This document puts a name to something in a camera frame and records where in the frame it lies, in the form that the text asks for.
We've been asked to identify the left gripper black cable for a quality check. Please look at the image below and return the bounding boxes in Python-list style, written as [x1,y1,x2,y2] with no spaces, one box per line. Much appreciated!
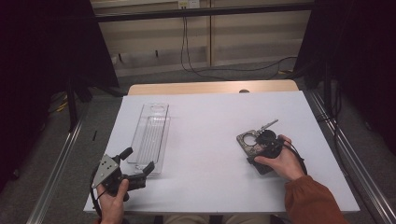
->
[89,166,106,218]

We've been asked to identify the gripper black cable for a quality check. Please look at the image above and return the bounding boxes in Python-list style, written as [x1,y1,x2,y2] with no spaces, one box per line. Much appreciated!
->
[281,141,309,176]
[89,166,106,218]

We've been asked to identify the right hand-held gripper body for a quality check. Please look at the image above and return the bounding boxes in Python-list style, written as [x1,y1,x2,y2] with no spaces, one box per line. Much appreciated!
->
[254,119,285,159]

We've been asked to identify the black curtain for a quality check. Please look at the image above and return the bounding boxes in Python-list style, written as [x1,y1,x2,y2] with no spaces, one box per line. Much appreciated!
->
[0,0,120,190]
[293,0,396,157]

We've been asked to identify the white wall outlet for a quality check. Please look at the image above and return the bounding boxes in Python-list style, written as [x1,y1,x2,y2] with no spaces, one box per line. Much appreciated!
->
[177,0,201,9]

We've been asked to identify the black metal stand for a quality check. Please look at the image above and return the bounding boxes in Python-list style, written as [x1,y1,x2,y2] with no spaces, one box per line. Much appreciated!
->
[66,74,78,132]

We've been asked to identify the white table cover sheet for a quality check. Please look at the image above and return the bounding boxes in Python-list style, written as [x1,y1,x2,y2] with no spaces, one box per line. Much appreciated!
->
[83,91,361,216]

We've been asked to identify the person's right hand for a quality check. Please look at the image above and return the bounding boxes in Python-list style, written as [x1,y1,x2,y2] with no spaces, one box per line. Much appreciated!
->
[253,133,306,182]

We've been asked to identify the black horizontal bar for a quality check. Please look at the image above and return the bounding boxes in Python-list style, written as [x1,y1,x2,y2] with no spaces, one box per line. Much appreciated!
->
[92,2,316,23]

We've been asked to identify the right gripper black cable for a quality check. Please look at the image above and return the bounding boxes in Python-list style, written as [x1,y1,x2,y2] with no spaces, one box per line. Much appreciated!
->
[281,141,309,176]

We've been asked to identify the person's left hand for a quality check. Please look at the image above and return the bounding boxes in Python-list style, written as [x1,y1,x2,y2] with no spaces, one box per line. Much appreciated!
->
[96,178,130,224]

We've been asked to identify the aluminium floor rail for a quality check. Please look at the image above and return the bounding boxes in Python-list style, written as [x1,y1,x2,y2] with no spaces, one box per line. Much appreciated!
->
[306,89,396,224]
[26,119,84,224]

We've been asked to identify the black floor cable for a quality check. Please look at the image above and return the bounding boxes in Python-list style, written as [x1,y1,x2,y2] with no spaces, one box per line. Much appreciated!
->
[183,16,298,80]
[179,16,237,81]

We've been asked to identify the clear plastic tray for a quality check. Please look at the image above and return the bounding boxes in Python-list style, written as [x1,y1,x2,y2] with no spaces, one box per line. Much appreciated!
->
[125,102,172,179]

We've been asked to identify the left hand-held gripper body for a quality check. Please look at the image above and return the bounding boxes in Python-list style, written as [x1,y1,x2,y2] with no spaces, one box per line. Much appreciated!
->
[92,153,148,196]

